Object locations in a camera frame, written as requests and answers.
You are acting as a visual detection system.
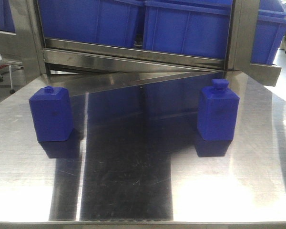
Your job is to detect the blue bottle with cap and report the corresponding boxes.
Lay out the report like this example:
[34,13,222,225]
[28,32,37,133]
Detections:
[197,79,240,141]

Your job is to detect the blue bottle without cap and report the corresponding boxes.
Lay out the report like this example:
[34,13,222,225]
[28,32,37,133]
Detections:
[29,86,73,142]

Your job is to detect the stainless steel shelf rack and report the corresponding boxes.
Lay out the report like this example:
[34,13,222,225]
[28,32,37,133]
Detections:
[0,0,281,86]

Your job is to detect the blue bin centre left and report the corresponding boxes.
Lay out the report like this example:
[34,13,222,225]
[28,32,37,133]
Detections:
[38,0,144,48]

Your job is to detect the blue bin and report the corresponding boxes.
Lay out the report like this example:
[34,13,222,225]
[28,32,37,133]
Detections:
[251,0,286,65]
[143,0,232,59]
[38,0,144,48]
[0,0,15,32]

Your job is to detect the blue bin centre right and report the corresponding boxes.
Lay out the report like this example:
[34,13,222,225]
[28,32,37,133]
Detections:
[143,0,232,59]

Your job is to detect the blue bin far right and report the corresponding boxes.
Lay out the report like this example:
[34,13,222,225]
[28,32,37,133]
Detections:
[251,0,286,65]

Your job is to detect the blue bin far left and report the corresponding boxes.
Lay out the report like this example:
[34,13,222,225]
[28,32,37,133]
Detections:
[0,0,15,32]

